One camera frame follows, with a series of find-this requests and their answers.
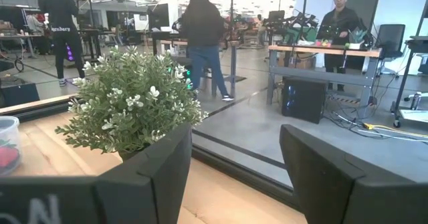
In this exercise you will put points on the artificial green plant black pot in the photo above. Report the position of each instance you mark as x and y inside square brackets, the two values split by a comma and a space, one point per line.
[130, 100]

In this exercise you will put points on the black rolling cart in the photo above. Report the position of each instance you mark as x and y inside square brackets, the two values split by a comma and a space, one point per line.
[406, 77]

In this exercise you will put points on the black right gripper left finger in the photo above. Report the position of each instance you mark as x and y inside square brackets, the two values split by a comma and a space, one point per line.
[150, 190]

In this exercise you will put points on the person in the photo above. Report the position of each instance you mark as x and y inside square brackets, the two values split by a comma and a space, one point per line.
[35, 23]
[337, 26]
[204, 26]
[60, 16]

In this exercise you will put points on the wood-topped grey workbench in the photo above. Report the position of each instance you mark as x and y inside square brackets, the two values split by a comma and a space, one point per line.
[324, 51]

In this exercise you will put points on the wood-topped table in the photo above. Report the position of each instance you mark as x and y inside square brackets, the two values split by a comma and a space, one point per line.
[233, 63]

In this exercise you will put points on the clear plastic tupperware container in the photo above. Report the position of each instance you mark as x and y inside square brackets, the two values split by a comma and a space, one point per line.
[8, 130]

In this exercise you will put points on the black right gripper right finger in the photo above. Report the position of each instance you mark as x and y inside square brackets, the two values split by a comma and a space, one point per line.
[317, 190]

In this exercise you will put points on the black aluminium table frame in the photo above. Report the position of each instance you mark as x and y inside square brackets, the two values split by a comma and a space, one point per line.
[240, 175]

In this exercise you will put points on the black monitor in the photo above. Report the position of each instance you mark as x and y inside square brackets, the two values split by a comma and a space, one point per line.
[158, 16]

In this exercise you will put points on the black computer tower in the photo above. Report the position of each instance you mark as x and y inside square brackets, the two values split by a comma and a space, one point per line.
[304, 98]

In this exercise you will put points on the small plant white pot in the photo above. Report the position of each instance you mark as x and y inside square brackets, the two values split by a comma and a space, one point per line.
[357, 38]

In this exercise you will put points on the black office chair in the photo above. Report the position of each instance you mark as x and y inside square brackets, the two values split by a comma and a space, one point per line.
[391, 40]

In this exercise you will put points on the large red strawberry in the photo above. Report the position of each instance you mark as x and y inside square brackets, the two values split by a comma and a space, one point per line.
[7, 157]

